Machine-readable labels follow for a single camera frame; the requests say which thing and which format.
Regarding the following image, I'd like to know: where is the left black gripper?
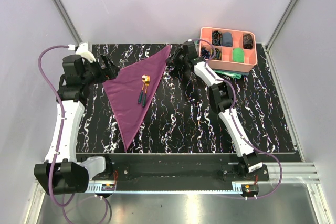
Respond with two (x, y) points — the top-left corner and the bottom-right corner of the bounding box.
(81, 53), (120, 86)

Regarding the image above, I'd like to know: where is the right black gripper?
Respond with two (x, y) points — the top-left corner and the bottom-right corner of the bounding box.
(164, 48), (187, 70)

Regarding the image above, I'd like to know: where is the gold fork teal handle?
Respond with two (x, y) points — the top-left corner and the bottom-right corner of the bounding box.
(142, 76), (151, 108)

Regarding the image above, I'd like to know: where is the purple cloth napkin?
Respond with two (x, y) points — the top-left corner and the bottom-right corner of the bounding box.
(103, 45), (172, 151)

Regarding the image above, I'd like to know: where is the gold spoon teal handle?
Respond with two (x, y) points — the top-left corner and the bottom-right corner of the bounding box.
(138, 75), (148, 104)

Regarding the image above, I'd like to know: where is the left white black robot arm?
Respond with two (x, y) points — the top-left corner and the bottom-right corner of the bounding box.
(34, 54), (120, 196)

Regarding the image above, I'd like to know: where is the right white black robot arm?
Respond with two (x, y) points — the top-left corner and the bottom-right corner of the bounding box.
(166, 39), (263, 180)

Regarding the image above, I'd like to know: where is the blue rolled napkin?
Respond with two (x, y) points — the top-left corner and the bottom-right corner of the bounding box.
(222, 32), (233, 47)

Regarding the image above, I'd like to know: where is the green rolled napkin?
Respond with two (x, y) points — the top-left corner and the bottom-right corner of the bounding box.
(233, 47), (245, 63)

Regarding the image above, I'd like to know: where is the dark patterned rolled napkin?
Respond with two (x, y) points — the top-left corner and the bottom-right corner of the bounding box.
(243, 34), (254, 50)

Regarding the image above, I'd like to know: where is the colourful band bundle left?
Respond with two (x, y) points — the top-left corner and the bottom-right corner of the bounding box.
(200, 47), (211, 59)

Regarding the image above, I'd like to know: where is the colourful band bundle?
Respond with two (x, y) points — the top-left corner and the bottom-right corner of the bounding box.
(211, 48), (222, 60)
(200, 47), (211, 59)
(212, 30), (222, 46)

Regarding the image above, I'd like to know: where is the colourful band bundle middle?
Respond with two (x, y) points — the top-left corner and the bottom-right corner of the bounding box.
(211, 48), (222, 60)

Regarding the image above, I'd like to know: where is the colourful band bundle top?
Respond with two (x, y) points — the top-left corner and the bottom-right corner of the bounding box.
(212, 30), (222, 46)

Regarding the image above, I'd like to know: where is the pink compartment tray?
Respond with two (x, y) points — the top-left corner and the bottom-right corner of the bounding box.
(199, 27), (258, 73)

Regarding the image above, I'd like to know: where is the stack of folded cloths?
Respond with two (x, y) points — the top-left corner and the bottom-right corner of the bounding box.
(213, 69), (249, 79)

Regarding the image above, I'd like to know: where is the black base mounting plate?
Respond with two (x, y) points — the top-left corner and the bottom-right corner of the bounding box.
(77, 153), (270, 182)

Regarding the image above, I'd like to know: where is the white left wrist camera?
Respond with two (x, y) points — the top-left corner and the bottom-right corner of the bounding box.
(68, 42), (97, 63)

